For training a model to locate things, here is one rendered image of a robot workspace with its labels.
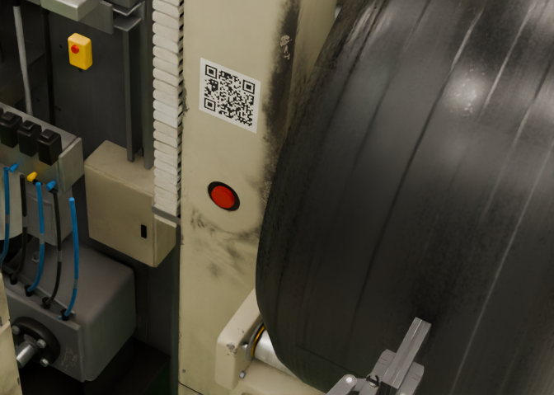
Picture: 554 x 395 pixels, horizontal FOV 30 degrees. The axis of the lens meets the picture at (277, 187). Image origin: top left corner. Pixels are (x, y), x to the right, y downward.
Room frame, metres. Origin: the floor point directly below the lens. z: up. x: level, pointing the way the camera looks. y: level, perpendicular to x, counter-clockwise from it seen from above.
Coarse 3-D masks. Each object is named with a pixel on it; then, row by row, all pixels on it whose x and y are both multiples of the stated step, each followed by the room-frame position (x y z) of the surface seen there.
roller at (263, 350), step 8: (264, 328) 0.79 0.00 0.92; (256, 336) 0.78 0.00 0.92; (264, 336) 0.78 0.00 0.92; (256, 344) 0.78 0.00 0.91; (264, 344) 0.77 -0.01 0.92; (256, 352) 0.77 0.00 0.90; (264, 352) 0.76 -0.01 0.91; (272, 352) 0.76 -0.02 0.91; (264, 360) 0.76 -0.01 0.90; (272, 360) 0.76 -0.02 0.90; (280, 368) 0.75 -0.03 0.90; (296, 376) 0.74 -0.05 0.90
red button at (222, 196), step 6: (216, 186) 0.88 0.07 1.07; (222, 186) 0.88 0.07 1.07; (216, 192) 0.88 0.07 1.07; (222, 192) 0.87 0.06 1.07; (228, 192) 0.87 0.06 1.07; (216, 198) 0.88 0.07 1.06; (222, 198) 0.87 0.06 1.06; (228, 198) 0.87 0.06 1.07; (234, 198) 0.87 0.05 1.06; (222, 204) 0.87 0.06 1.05; (228, 204) 0.87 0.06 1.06
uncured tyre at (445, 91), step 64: (384, 0) 0.76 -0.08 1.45; (448, 0) 0.75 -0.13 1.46; (512, 0) 0.74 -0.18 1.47; (320, 64) 0.74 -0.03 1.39; (384, 64) 0.70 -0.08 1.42; (448, 64) 0.69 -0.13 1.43; (512, 64) 0.69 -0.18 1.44; (320, 128) 0.67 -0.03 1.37; (384, 128) 0.66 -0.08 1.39; (448, 128) 0.65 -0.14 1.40; (512, 128) 0.64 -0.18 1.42; (320, 192) 0.64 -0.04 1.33; (384, 192) 0.62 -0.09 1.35; (448, 192) 0.61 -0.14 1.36; (512, 192) 0.60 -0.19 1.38; (320, 256) 0.61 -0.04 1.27; (384, 256) 0.59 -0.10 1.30; (448, 256) 0.58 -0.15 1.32; (512, 256) 0.57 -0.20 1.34; (320, 320) 0.59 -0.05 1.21; (384, 320) 0.57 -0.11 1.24; (448, 320) 0.56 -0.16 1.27; (512, 320) 0.55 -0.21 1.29; (320, 384) 0.61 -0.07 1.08; (448, 384) 0.54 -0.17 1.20; (512, 384) 0.53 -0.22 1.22
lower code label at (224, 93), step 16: (208, 64) 0.89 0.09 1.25; (208, 80) 0.89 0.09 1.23; (224, 80) 0.88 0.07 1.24; (240, 80) 0.87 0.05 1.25; (256, 80) 0.86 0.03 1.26; (208, 96) 0.89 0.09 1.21; (224, 96) 0.88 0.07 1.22; (240, 96) 0.87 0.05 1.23; (256, 96) 0.86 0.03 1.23; (208, 112) 0.89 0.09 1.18; (224, 112) 0.88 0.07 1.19; (240, 112) 0.87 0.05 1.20; (256, 112) 0.86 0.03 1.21; (256, 128) 0.86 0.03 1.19
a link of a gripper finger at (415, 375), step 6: (414, 366) 0.51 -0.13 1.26; (420, 366) 0.51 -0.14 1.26; (408, 372) 0.51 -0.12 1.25; (414, 372) 0.51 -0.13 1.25; (420, 372) 0.51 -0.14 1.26; (408, 378) 0.50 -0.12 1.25; (414, 378) 0.50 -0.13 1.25; (420, 378) 0.50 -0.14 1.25; (402, 384) 0.50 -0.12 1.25; (408, 384) 0.50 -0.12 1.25; (414, 384) 0.50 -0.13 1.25; (402, 390) 0.49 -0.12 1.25; (408, 390) 0.49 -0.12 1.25; (414, 390) 0.49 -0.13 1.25
